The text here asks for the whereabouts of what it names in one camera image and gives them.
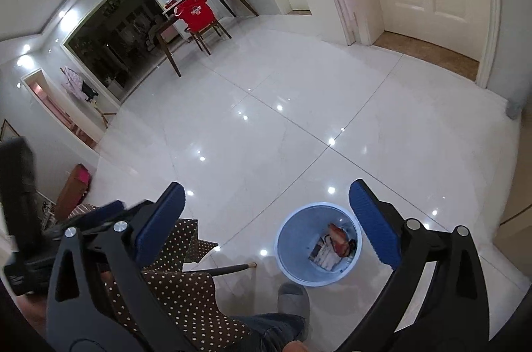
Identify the round brown woven table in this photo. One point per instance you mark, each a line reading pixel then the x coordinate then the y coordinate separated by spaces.
pixel 187 298

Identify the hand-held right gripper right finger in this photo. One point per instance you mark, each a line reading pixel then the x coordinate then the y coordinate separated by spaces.
pixel 372 225

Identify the pink hanging garment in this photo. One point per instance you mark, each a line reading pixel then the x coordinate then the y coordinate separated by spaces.
pixel 72 82

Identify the dark wooden table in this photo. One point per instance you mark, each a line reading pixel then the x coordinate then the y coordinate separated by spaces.
pixel 164 28

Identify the orange snack wrapper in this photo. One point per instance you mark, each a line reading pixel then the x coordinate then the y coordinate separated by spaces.
pixel 338 237

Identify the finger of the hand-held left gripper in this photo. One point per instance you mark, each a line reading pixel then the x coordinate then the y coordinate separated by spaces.
pixel 106 209

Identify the person's jeans leg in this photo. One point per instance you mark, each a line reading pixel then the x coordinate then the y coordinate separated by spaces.
pixel 274 329

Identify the red shirt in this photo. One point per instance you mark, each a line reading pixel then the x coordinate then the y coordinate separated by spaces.
pixel 194 13

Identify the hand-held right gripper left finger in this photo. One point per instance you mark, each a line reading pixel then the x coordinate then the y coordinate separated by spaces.
pixel 164 221

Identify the wooden chair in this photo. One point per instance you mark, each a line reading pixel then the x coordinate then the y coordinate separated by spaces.
pixel 203 34

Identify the white printed packet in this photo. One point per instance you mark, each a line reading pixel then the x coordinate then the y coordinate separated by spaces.
pixel 322 254

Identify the wood-framed wall painting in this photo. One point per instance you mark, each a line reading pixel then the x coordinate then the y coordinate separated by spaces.
pixel 8 129

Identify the dark sliding glass door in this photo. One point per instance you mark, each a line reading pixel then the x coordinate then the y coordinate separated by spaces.
pixel 112 36

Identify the wooden clothes rack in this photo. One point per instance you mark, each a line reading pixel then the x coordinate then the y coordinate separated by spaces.
pixel 104 113

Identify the grey slipper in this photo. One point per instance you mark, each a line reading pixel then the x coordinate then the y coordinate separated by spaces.
pixel 294 300

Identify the light blue plastic bin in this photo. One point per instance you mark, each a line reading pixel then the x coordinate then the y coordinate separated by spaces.
pixel 291 248

